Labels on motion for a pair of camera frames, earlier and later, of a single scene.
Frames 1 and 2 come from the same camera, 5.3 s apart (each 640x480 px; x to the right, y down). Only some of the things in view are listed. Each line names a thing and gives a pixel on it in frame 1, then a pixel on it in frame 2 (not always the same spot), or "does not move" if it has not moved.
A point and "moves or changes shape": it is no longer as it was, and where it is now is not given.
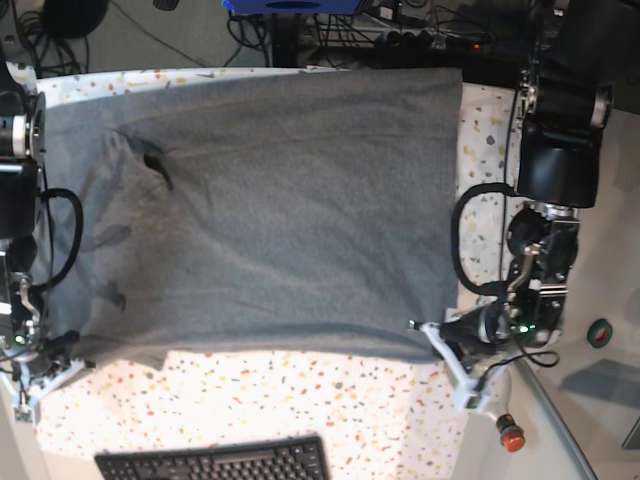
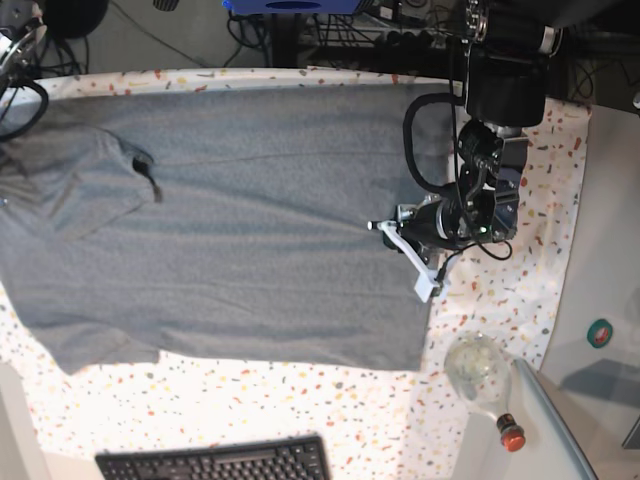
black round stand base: x=72 y=19 does not move
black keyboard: x=294 y=458 does not move
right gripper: x=468 y=339 → x=437 y=225
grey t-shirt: x=311 y=209 moves or changes shape
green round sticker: x=599 y=333 does not move
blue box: x=294 y=7 does not move
